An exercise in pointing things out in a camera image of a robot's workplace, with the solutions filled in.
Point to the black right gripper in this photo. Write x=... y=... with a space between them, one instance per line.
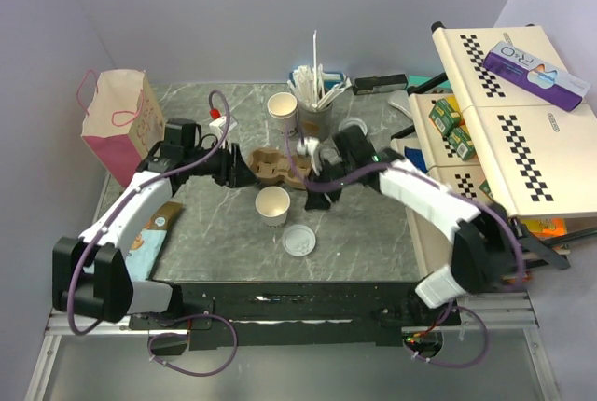
x=315 y=200

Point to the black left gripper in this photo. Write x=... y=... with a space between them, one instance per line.
x=242 y=175

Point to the white plastic cup lid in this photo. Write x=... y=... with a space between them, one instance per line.
x=299 y=240

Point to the white paper cup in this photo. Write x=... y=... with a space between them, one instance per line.
x=272 y=205

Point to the grey straw holder cup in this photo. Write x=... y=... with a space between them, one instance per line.
x=312 y=123

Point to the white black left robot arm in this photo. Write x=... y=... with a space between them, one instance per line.
x=89 y=275

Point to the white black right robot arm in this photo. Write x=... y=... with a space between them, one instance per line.
x=484 y=247

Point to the brown pulp cup carrier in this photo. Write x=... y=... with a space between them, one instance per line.
x=272 y=167

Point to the stack of white paper cups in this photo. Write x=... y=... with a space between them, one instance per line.
x=283 y=112

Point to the bundle of wrapped straws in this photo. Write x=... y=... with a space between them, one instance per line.
x=304 y=93

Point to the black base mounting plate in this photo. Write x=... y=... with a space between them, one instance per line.
x=286 y=313

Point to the blue white box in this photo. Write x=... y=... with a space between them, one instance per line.
x=326 y=80

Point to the pink white paper bag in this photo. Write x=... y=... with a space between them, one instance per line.
x=123 y=120

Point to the brown blue snack packet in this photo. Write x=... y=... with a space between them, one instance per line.
x=145 y=250

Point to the black rectangular box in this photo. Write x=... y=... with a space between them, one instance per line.
x=379 y=84

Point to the tall wrapped straw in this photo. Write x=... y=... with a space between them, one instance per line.
x=315 y=64

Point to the green box upper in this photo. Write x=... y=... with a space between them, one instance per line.
x=446 y=115

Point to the green box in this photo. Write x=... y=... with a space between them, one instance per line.
x=446 y=115
x=462 y=143

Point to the green box lower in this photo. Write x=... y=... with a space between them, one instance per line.
x=462 y=143

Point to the cream checkered folding board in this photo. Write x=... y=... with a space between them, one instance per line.
x=534 y=158

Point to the purple white R&O box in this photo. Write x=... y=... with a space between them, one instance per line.
x=536 y=76

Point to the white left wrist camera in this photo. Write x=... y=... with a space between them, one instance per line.
x=218 y=123

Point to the aluminium rail frame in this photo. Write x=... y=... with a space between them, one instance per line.
x=360 y=347

